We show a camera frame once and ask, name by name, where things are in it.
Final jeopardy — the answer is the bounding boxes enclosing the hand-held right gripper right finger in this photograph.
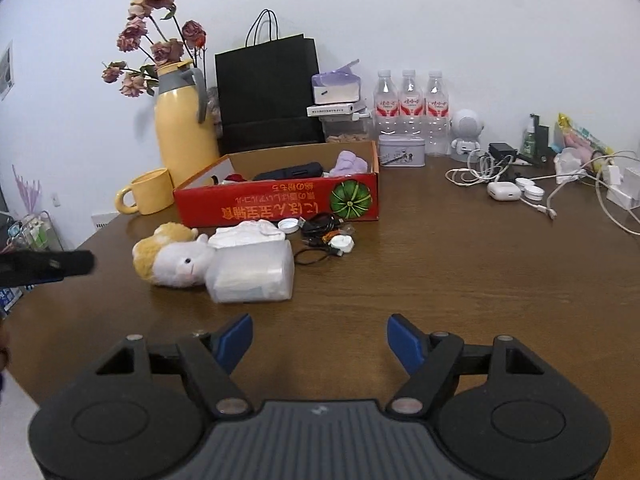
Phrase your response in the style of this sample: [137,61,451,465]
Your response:
[386,313,547,417]

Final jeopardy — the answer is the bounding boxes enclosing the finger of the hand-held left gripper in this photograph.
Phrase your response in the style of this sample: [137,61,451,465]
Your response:
[0,250,96,289]

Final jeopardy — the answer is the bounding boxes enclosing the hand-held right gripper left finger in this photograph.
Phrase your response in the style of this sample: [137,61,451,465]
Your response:
[92,313,254,417]

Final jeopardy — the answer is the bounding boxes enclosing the wet wipes pack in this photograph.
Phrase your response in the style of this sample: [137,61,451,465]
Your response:
[207,220,296,305]

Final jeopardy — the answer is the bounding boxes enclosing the plush sheep toy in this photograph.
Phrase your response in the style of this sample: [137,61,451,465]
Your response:
[132,222,217,289]

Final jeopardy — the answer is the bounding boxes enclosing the red cardboard box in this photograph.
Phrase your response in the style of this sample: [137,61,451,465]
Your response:
[173,140,381,228]

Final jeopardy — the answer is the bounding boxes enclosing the purple fuzzy scrunchie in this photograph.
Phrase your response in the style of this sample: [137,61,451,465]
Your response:
[330,150,372,177]

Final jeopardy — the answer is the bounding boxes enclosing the yellow mug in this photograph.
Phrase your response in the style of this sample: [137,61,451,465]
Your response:
[114,168,175,216]

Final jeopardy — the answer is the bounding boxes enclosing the dark pouch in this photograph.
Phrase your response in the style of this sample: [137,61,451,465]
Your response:
[252,162,324,182]

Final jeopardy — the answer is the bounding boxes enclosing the white earbuds case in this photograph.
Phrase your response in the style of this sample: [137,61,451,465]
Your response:
[487,181,524,204]

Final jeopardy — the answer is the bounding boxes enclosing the yellow thermos jug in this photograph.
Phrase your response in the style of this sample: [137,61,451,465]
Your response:
[153,59,222,188]

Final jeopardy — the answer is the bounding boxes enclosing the grey tin box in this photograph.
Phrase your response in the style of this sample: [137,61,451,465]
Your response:
[377,134,427,167]

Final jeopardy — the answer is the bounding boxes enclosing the round white case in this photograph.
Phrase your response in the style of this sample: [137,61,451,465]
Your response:
[515,177,546,202]

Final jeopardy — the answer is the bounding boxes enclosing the white robot toy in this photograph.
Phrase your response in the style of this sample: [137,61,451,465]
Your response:
[450,108,487,163]

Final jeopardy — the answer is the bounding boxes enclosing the clear snack container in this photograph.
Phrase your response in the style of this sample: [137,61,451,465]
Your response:
[321,114,375,144]

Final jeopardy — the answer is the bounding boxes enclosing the green spray bottle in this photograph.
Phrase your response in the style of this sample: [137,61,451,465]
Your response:
[520,115,539,157]

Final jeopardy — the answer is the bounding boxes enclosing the water bottle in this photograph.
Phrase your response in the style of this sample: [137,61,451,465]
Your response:
[424,71,452,157]
[373,70,400,136]
[398,69,425,136]

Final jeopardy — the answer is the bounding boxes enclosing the flat white box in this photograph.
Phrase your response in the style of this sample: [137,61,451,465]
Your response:
[306,103,368,117]

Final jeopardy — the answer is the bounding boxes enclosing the black stand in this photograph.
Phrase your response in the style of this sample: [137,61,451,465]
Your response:
[531,114,557,160]

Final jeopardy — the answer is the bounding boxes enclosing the black paper bag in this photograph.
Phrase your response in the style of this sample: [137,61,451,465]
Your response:
[215,8,327,155]

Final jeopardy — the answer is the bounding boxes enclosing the dried pink flowers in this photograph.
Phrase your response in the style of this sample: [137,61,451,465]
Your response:
[101,0,208,99]

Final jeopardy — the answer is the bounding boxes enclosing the purple tissue pack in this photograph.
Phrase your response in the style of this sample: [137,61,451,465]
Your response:
[311,59,362,105]

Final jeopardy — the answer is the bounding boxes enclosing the white charger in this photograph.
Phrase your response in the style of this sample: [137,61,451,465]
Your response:
[601,162,640,212]

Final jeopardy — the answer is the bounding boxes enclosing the colourful snack packet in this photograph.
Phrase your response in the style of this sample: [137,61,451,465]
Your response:
[557,112,614,157]

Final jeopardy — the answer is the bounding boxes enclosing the black cable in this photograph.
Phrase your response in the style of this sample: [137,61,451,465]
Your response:
[294,212,357,267]

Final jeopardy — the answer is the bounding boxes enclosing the white earphone cable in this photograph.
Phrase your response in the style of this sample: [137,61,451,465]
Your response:
[445,152,521,186]

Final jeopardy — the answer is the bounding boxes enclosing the wall poster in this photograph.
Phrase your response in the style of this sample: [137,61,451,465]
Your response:
[0,40,15,102]

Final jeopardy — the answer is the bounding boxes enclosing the long white cable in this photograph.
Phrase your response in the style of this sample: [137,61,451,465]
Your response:
[520,152,640,236]

